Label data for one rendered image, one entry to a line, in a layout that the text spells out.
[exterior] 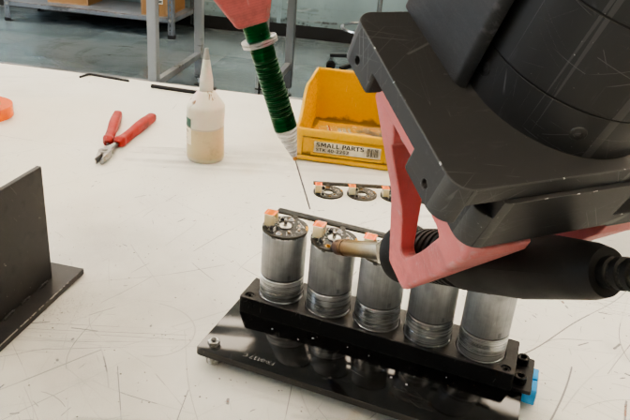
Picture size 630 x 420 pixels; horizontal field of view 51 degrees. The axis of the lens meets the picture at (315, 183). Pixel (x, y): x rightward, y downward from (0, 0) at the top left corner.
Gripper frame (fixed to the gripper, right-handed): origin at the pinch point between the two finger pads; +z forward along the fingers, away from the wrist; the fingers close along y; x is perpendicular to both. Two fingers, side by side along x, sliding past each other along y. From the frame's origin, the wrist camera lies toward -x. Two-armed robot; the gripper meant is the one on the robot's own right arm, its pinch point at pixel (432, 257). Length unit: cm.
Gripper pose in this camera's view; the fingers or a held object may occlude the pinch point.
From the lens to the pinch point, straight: 26.1
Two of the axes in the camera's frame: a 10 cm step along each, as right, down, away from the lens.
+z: -2.5, 6.2, 7.4
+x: 3.3, 7.7, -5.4
